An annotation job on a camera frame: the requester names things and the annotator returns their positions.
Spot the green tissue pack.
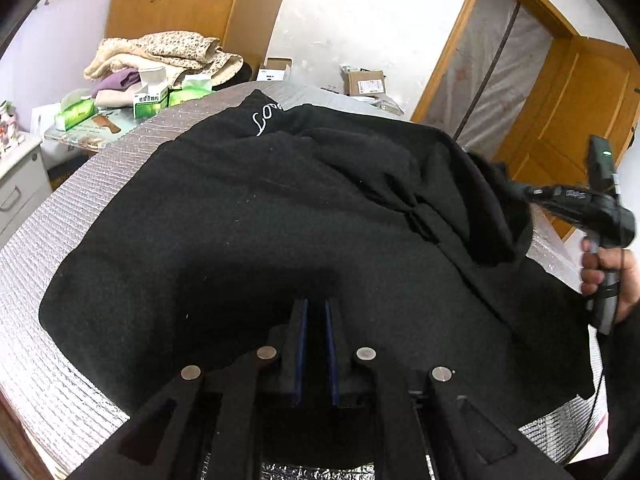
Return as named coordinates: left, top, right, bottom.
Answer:
left=168, top=75, right=214, bottom=107
left=53, top=89, right=97, bottom=132

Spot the dark cloth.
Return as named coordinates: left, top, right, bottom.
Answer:
left=215, top=59, right=257, bottom=87

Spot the wooden wardrobe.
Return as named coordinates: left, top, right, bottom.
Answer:
left=105, top=0, right=297, bottom=63

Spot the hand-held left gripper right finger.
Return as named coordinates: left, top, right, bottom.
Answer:
left=325, top=299, right=576, bottom=480

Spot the clear plastic bag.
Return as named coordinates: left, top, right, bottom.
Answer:
left=372, top=97, right=406, bottom=116

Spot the black sweater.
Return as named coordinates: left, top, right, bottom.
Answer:
left=39, top=89, right=608, bottom=417

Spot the patterned side table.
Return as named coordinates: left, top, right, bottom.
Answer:
left=43, top=104, right=153, bottom=155

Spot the person's right forearm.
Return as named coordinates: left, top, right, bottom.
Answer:
left=597, top=300, right=640, bottom=462

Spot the green white medicine box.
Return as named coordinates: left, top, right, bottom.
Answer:
left=132, top=91, right=169, bottom=120

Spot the clear plastic door curtain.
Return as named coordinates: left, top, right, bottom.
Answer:
left=425, top=0, right=554, bottom=147

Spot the white paper bag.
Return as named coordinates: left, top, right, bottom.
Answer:
left=31, top=104, right=64, bottom=134

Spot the purple cloth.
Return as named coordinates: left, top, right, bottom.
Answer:
left=90, top=70, right=142, bottom=97

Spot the wooden door frame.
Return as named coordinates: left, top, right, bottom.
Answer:
left=410, top=0, right=586, bottom=133

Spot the cardboard box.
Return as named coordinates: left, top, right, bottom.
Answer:
left=341, top=66, right=389, bottom=97

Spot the wooden comb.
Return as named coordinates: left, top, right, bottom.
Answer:
left=87, top=117, right=124, bottom=136

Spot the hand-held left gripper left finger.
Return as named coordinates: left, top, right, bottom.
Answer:
left=65, top=299, right=308, bottom=480

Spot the pale pink cloth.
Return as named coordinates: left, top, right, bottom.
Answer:
left=94, top=89, right=138, bottom=109

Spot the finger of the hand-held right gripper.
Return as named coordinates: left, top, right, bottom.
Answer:
left=507, top=181, right=558, bottom=209

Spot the person's right hand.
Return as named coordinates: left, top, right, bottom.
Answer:
left=579, top=237, right=640, bottom=324

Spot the silver foil mat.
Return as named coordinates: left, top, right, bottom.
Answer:
left=0, top=82, right=608, bottom=480

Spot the wooden bed frame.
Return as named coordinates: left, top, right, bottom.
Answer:
left=0, top=390, right=56, bottom=480

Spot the white drawer cabinet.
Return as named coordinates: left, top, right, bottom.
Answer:
left=0, top=132, right=54, bottom=247

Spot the wooden door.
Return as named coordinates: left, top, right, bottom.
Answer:
left=494, top=35, right=640, bottom=241

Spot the floral beige quilt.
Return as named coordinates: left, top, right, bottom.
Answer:
left=82, top=31, right=245, bottom=92

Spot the pile of colourful packets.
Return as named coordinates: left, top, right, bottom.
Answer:
left=0, top=100, right=24, bottom=154

